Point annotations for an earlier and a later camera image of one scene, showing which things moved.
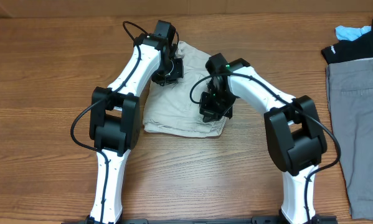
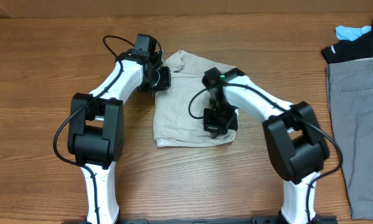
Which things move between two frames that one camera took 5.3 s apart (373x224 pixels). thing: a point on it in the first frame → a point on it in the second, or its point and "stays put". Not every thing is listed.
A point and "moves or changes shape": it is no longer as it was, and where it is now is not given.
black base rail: [106, 219] stays put
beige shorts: [174, 109] moves or changes shape
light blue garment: [350, 33] stays put
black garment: [369, 45] stays put
